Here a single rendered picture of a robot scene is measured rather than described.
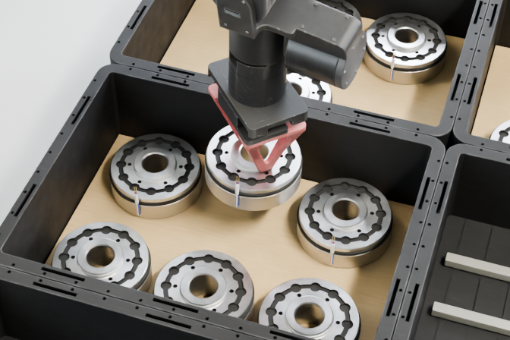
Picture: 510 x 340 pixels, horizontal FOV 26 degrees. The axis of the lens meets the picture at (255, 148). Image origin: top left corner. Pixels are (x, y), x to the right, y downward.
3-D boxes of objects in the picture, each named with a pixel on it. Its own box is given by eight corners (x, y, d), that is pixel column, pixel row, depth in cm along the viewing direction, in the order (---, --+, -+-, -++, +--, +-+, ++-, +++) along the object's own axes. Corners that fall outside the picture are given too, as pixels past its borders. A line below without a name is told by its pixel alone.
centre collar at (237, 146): (224, 165, 116) (224, 161, 116) (239, 133, 119) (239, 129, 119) (269, 177, 115) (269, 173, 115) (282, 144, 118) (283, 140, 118)
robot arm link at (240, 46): (247, -29, 104) (218, 6, 100) (313, -5, 102) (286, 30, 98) (246, 26, 109) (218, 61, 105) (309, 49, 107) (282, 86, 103)
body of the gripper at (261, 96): (262, 58, 115) (265, 4, 110) (309, 123, 109) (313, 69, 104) (206, 77, 113) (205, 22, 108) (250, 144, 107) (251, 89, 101)
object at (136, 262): (36, 286, 114) (35, 283, 113) (77, 215, 120) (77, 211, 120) (126, 313, 111) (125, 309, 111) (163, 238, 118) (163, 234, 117)
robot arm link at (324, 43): (259, -82, 98) (213, -14, 95) (377, -43, 95) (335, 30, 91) (267, 3, 109) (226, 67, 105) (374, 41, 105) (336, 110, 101)
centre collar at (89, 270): (68, 271, 114) (67, 267, 114) (89, 235, 117) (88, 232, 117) (112, 283, 113) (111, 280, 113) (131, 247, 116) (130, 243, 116)
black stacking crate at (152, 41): (114, 132, 135) (105, 63, 127) (199, -14, 154) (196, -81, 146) (434, 210, 127) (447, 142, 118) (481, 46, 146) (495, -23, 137)
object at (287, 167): (192, 179, 115) (192, 175, 115) (225, 114, 122) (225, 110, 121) (284, 204, 113) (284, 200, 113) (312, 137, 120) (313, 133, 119)
